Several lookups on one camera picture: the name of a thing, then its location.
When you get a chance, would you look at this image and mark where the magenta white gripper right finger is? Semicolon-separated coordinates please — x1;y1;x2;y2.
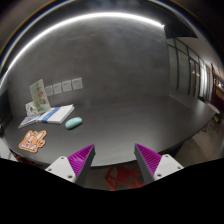
134;144;183;184

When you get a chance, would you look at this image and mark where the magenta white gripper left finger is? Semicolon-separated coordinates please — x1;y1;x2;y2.
46;145;95;187

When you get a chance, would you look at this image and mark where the mint green computer mouse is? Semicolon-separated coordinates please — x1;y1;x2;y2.
65;117;82;130

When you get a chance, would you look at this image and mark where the white book with blue stripe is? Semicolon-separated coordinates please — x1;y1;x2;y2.
37;104;75;124

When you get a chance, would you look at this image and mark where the grey keyboard-like booklet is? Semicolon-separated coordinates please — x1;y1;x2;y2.
18;114;40;129

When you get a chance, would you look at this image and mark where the small colourful picture card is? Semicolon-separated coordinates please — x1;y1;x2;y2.
25;101;38;116

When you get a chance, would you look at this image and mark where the green illustrated standing card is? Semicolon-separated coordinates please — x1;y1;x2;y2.
30;79;50;113

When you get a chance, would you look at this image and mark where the black framed glass partition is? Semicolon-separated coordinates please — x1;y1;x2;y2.
167;38;211;101

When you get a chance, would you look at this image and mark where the curved led light strip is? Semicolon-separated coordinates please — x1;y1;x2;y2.
0;12;165;89

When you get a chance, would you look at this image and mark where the red wire chair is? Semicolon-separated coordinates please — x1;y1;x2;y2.
105;165;145;191

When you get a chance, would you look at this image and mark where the white wall socket plate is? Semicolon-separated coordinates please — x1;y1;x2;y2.
53;83;62;94
45;86;53;96
72;78;83;90
62;80;72;92

